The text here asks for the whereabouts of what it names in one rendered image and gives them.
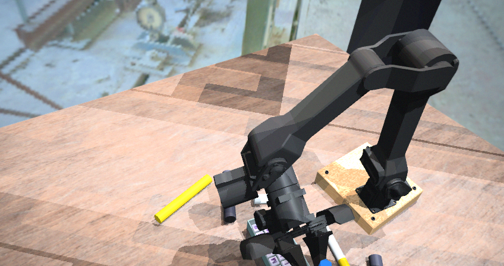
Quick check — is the keyboard with white letter keys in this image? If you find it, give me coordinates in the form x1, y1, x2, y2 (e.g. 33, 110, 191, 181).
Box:
247, 218, 310, 266

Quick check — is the blue stylus with white tip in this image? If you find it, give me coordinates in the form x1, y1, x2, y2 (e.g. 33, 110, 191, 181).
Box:
319, 259, 332, 266

